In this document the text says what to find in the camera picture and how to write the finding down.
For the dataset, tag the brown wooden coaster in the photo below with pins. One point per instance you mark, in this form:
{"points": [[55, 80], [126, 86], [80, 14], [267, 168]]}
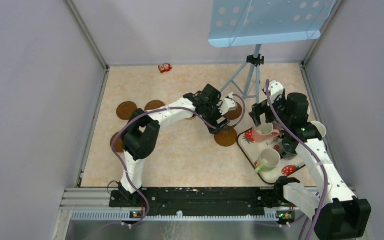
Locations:
{"points": [[153, 105], [234, 114], [226, 138], [125, 110], [116, 143]]}

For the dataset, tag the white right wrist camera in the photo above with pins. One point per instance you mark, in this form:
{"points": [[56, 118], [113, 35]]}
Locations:
{"points": [[273, 90]]}

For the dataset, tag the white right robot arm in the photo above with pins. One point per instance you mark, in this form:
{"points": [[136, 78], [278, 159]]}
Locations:
{"points": [[336, 213]]}

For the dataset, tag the light blue music stand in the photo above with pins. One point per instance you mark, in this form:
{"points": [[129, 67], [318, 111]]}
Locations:
{"points": [[236, 23]]}

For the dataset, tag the white strawberry tray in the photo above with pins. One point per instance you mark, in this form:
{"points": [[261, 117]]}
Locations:
{"points": [[252, 150]]}

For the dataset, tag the dark green mug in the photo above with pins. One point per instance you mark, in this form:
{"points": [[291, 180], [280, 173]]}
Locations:
{"points": [[287, 150]]}

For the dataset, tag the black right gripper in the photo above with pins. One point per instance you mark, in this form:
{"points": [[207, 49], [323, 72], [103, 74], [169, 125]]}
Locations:
{"points": [[258, 109]]}

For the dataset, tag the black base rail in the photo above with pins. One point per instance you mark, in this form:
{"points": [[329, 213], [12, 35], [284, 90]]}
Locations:
{"points": [[199, 201]]}

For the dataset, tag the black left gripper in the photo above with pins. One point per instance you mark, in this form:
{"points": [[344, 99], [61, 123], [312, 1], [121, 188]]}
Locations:
{"points": [[216, 104]]}

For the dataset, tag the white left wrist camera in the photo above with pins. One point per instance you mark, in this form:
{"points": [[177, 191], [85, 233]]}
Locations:
{"points": [[228, 104]]}

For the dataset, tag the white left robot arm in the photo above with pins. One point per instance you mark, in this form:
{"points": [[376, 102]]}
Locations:
{"points": [[139, 137]]}

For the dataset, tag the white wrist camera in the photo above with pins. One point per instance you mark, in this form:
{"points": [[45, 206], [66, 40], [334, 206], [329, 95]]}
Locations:
{"points": [[228, 104], [273, 90]]}

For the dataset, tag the small red box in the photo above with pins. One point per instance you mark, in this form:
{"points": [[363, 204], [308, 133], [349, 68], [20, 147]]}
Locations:
{"points": [[165, 67]]}

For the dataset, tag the pink white mug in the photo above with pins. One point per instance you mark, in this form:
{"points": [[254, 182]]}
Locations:
{"points": [[320, 127]]}

